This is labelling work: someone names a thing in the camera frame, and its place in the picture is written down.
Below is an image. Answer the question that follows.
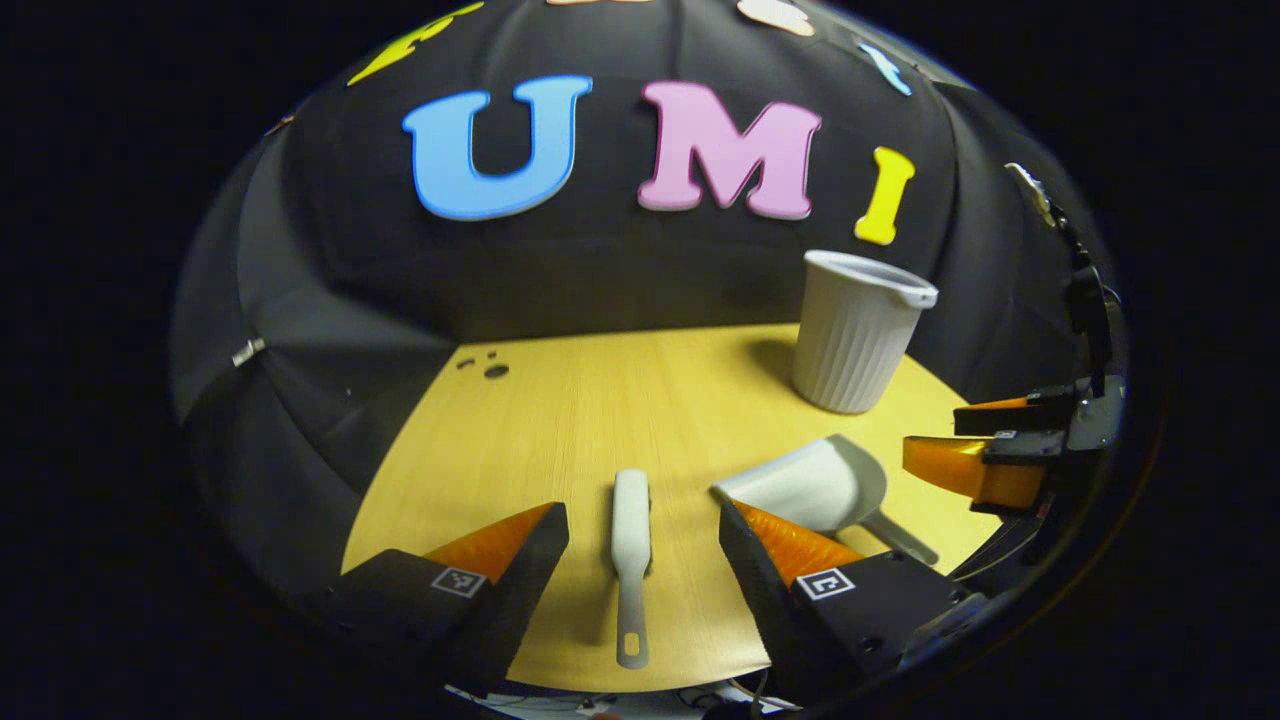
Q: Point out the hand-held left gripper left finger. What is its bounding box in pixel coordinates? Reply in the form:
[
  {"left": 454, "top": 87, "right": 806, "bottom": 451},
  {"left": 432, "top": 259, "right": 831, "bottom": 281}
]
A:
[{"left": 300, "top": 502, "right": 571, "bottom": 701}]

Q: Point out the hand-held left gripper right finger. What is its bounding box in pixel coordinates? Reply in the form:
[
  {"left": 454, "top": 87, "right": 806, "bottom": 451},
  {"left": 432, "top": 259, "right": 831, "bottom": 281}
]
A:
[{"left": 718, "top": 500, "right": 986, "bottom": 701}]

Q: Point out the small white broom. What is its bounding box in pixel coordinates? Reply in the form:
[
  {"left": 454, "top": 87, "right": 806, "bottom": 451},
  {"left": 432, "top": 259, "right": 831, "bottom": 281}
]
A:
[{"left": 611, "top": 468, "right": 653, "bottom": 671}]

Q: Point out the white dustpan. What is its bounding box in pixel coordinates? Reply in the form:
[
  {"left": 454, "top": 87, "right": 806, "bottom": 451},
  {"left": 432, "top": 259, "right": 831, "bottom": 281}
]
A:
[{"left": 711, "top": 433, "right": 941, "bottom": 567}]

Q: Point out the white ribbed garbage bin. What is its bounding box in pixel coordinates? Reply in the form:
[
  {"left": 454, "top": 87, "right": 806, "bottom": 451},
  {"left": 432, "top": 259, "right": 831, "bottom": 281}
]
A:
[{"left": 791, "top": 249, "right": 940, "bottom": 415}]

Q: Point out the wooden desktop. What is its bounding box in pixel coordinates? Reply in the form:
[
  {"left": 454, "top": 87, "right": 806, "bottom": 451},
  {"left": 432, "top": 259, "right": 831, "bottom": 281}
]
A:
[{"left": 342, "top": 322, "right": 1006, "bottom": 694}]

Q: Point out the black cable with silver plug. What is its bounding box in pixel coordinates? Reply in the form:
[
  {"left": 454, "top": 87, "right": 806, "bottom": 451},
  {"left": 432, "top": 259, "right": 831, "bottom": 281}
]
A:
[{"left": 1005, "top": 162, "right": 1119, "bottom": 396}]

